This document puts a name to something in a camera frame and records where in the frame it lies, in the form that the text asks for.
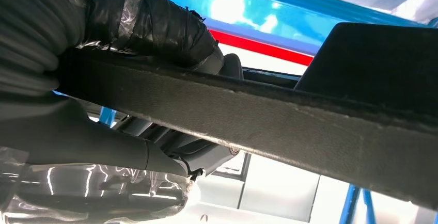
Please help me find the red barrier belt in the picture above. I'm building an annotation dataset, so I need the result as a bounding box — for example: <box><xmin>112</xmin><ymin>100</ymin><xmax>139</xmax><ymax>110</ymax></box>
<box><xmin>208</xmin><ymin>29</ymin><xmax>315</xmax><ymax>67</ymax></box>

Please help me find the blue metal shelf rack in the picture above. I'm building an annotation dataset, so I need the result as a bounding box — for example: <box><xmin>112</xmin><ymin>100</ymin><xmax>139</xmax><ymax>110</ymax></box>
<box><xmin>51</xmin><ymin>0</ymin><xmax>438</xmax><ymax>224</ymax></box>

